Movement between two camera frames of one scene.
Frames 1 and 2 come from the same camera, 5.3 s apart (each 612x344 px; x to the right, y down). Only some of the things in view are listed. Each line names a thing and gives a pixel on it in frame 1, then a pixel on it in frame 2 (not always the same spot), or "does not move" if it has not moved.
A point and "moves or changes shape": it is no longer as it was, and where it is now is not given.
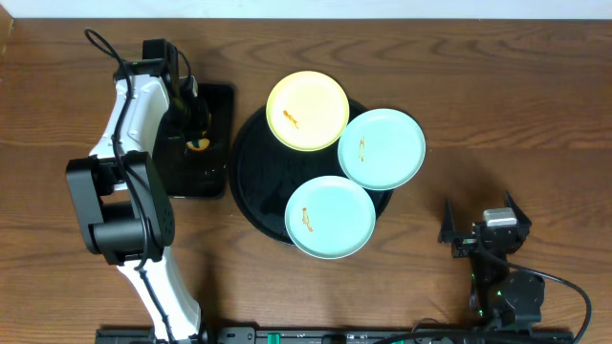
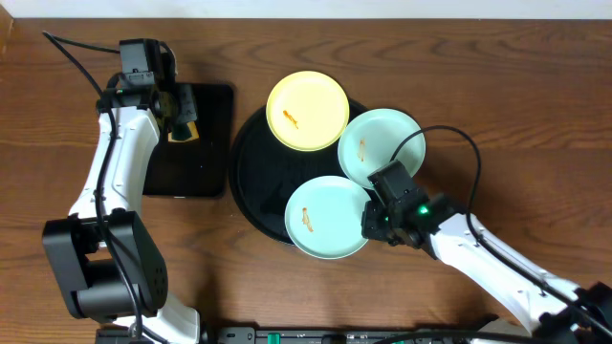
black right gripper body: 471,242 → 374,224
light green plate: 380,149 does not move
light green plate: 330,217 does not move
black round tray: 264,173 does not move
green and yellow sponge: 203,144 moves or changes shape
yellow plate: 308,111 does not move
